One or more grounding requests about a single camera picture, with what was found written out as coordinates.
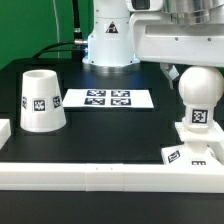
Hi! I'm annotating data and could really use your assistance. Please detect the black pole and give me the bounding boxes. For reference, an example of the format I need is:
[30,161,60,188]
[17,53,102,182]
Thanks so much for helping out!
[72,0,82,39]

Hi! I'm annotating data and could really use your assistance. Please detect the white lamp base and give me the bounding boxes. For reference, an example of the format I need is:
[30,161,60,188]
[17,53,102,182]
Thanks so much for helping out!
[161,122,224,167]

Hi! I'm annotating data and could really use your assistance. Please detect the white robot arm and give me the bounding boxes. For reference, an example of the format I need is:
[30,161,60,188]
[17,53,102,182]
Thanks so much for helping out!
[83,0,224,81]

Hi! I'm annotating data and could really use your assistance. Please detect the white lamp shade cone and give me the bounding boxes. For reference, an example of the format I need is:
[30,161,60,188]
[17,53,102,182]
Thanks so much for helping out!
[20,69,66,132]

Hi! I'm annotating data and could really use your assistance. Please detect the white lamp bulb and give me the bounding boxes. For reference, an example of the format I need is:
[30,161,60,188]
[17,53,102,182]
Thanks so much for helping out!
[178,66,224,131]

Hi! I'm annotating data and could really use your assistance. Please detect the white thin cable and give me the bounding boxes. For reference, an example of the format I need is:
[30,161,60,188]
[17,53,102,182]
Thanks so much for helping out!
[52,0,62,59]

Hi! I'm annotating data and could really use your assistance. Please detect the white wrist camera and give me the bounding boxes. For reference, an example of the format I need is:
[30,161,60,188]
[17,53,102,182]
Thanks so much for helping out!
[126,0,163,12]

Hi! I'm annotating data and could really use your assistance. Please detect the white fence wall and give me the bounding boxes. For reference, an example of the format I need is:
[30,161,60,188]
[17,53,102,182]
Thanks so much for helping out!
[0,119,11,150]
[0,163,224,193]

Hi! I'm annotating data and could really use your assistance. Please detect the black cable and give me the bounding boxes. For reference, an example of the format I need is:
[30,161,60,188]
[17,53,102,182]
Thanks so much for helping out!
[32,39,88,60]

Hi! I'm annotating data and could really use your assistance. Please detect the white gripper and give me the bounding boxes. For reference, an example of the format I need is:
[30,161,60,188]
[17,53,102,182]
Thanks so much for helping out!
[130,12,224,89]

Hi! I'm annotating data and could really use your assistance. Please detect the white fence front wall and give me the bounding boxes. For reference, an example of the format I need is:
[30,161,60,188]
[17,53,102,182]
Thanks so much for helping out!
[0,163,224,193]

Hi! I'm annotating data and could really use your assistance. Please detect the white marker card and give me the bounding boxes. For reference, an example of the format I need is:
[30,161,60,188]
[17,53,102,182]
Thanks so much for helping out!
[63,89,154,109]

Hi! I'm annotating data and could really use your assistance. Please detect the white fence left wall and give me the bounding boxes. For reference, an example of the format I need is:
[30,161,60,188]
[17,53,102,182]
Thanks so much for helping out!
[0,119,11,150]

